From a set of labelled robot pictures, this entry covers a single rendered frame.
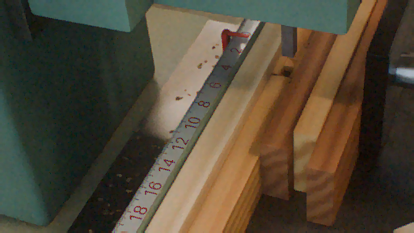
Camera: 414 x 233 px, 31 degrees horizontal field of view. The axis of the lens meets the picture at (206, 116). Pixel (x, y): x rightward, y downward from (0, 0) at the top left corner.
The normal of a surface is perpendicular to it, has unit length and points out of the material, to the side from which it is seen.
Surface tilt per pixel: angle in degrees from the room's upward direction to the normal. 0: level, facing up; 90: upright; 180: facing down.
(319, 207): 90
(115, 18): 90
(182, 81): 0
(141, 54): 90
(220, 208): 0
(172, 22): 0
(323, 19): 90
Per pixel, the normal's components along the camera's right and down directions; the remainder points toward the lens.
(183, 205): -0.09, -0.73
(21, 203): -0.38, 0.66
